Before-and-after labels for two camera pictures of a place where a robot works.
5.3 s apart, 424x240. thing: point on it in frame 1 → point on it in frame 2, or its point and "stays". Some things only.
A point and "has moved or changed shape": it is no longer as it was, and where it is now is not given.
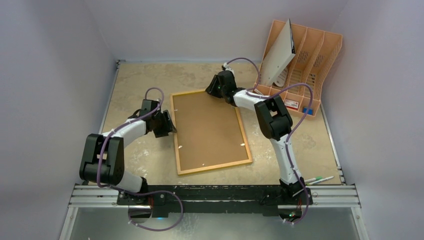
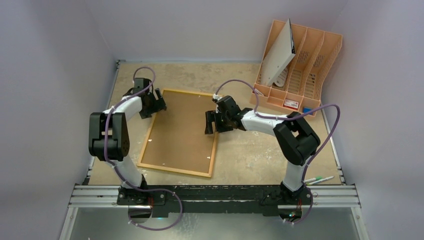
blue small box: [310, 111] stays
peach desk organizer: [299, 85] stays
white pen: [320, 180] stays
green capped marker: [316, 178] stays
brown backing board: [208, 132] has moved or changed shape
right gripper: [214, 90] → [216, 120]
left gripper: [168, 127] → [159, 104]
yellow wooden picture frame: [196, 170] → [189, 172]
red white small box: [292, 104] stays
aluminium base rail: [91, 196] stays
